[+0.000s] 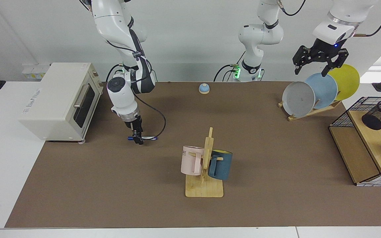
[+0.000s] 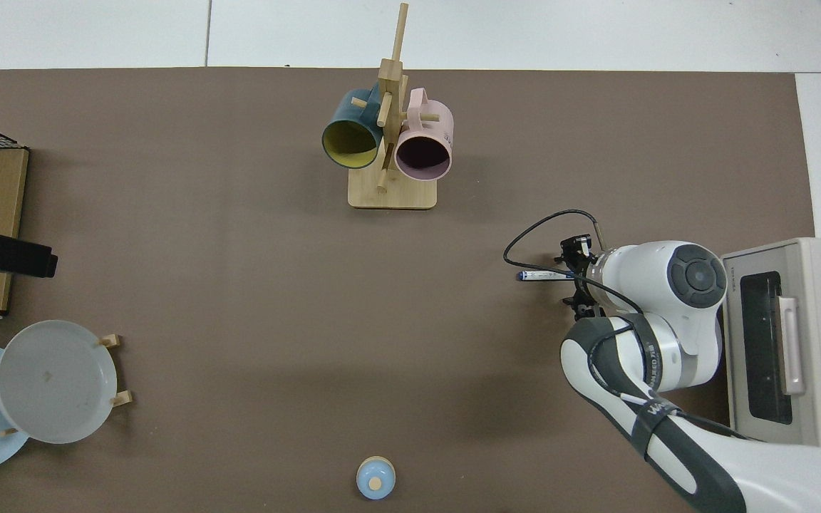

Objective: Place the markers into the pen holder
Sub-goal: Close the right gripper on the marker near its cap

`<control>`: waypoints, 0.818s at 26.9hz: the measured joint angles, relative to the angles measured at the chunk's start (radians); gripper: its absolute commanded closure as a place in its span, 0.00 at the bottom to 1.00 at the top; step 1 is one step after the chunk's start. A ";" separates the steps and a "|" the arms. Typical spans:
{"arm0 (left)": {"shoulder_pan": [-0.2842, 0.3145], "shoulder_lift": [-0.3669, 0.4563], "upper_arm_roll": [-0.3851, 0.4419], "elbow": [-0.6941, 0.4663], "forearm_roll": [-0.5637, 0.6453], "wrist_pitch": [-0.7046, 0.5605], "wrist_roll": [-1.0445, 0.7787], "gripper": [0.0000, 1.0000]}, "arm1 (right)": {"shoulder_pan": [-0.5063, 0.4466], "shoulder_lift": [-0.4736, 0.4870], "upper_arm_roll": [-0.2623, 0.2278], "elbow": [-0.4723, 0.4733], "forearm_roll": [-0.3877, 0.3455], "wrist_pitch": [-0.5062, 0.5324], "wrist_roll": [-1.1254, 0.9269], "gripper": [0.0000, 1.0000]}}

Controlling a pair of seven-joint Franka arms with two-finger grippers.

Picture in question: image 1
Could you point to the small blue round thing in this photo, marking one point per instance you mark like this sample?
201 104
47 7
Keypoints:
204 88

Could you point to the brown table cloth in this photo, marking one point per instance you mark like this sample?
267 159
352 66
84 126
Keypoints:
111 181

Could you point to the dark teal cup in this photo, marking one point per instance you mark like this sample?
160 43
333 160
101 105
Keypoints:
222 165

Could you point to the light blue plate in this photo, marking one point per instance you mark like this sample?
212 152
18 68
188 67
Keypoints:
324 91

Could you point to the wooden cup stand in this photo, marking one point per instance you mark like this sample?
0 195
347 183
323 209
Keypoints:
205 190

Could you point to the wooden plate rack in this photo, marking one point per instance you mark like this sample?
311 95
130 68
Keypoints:
309 113

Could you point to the grey plate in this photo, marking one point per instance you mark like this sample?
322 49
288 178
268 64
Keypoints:
298 99

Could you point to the blue and white marker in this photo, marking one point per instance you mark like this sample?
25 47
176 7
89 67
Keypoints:
149 138

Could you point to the pink cup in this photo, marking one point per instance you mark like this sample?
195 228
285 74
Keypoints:
190 162

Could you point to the pale toaster oven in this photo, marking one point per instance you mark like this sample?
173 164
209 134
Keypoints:
55 99

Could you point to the yellow plate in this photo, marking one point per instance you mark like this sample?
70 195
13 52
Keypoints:
346 82

